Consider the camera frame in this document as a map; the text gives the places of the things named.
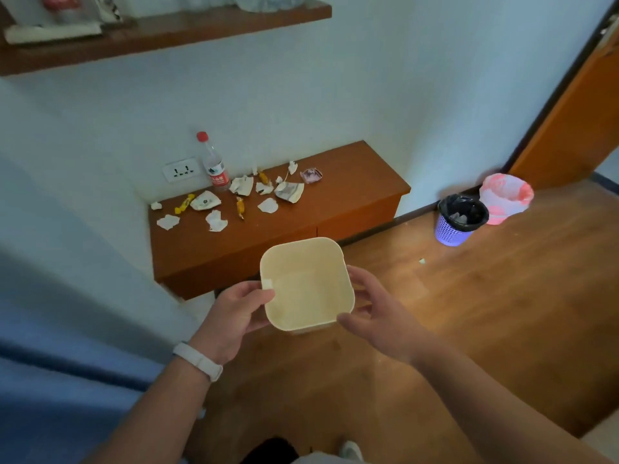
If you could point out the person's left thumb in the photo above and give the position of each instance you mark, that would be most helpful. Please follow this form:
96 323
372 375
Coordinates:
254 290

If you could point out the person's left forearm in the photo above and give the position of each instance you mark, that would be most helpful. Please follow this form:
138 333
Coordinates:
154 415

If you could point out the flat white packet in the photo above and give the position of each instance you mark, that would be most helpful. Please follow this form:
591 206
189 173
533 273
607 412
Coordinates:
53 32

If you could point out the person's right thumb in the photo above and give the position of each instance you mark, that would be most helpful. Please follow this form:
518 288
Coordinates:
361 279

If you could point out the bin with pink liner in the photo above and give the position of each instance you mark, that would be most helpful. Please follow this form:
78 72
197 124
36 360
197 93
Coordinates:
505 198

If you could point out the black bin liner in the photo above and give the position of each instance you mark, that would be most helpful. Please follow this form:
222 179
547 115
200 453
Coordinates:
463 212

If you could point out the white wristband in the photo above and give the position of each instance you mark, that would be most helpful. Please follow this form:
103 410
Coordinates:
198 362

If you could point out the scattered white paper scraps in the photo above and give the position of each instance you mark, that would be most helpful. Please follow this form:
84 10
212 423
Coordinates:
216 221

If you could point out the low brown wooden cabinet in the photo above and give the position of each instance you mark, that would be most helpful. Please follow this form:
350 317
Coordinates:
329 202

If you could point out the pink crumpled wrapper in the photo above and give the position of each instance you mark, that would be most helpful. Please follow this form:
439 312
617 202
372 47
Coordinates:
311 175

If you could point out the white wall socket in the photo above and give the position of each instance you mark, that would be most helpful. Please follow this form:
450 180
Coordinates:
182 169

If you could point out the red and white packet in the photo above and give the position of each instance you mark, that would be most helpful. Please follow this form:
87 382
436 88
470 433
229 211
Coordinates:
58 3

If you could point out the clear plastic bag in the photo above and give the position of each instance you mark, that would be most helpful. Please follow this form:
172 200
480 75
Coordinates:
268 0

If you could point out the person's right hand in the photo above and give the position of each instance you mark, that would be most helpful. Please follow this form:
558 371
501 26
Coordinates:
387 323

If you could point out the orange wooden door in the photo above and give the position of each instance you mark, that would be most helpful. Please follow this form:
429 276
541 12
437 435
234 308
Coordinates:
570 125

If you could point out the brown wooden wall shelf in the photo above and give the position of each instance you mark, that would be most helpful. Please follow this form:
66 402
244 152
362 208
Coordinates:
169 33

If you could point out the purple mesh waste basket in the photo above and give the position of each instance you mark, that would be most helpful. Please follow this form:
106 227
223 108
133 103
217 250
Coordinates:
452 235

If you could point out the grey printed crumpled wrapper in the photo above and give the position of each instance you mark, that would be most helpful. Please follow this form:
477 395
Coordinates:
289 192

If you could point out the person's right forearm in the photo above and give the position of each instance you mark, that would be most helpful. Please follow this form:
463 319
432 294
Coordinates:
493 410

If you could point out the yellow wrapped candy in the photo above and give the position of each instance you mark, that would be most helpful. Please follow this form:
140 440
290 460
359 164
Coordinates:
262 177
240 208
184 203

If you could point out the black trousers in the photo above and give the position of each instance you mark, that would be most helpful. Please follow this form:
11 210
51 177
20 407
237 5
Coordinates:
271 453

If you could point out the blue bed sheet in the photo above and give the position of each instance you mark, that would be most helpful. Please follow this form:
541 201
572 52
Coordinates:
53 381

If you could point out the person's left hand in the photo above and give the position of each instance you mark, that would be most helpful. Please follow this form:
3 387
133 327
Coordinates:
227 318

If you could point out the clear bottle with red cap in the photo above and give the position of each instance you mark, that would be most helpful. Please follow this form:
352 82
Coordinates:
216 166

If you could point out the cream square plastic bin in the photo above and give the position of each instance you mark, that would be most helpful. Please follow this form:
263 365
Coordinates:
309 285

